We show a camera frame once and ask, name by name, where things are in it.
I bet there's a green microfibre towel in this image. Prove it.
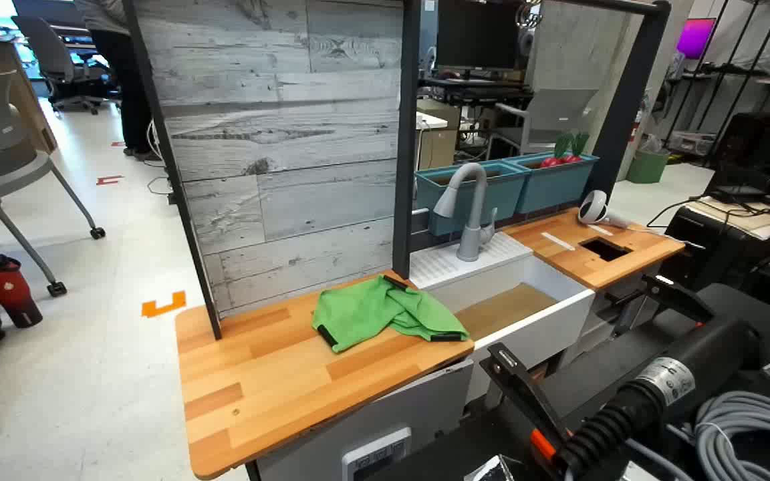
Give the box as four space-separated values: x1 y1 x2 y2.
310 272 473 356

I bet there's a large teal plastic bin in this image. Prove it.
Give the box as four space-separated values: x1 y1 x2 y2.
416 160 531 240

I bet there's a grey curved faucet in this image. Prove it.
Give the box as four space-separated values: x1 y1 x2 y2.
430 160 500 266

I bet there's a grey wood-look backsplash panel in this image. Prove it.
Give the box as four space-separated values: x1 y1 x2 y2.
131 0 409 320

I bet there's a white strip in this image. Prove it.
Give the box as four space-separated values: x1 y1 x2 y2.
540 230 577 256

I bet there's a white cabinet drawer front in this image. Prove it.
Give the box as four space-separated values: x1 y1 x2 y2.
255 356 478 481

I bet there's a small teal plastic bin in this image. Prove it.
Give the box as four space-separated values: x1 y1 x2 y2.
509 153 601 219

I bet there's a white sink basin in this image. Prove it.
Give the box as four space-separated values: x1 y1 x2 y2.
408 234 600 374

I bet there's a red tool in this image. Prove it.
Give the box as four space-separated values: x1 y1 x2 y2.
539 153 585 173

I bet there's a black monitor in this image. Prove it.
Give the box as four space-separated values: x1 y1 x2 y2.
437 0 532 75

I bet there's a green waste bin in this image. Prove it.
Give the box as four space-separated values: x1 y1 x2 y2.
627 147 672 187

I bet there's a person in dark trousers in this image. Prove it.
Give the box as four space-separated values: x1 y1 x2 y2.
80 0 160 164

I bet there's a purple glowing lamp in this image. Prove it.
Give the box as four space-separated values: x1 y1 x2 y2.
675 17 720 63

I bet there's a red fire extinguisher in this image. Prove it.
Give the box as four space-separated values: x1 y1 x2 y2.
0 251 45 332

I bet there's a dark office chair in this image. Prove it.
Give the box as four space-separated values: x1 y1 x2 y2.
13 10 112 117

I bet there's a black metal frame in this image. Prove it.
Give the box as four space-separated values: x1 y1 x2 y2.
122 0 675 342

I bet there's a white ring-shaped controller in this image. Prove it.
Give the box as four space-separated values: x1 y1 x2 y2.
575 187 614 228

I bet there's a black corrugated cable conduit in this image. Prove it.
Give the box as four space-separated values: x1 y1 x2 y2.
563 381 666 475

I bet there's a grey cable bundle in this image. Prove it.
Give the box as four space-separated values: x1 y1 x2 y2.
688 387 770 481

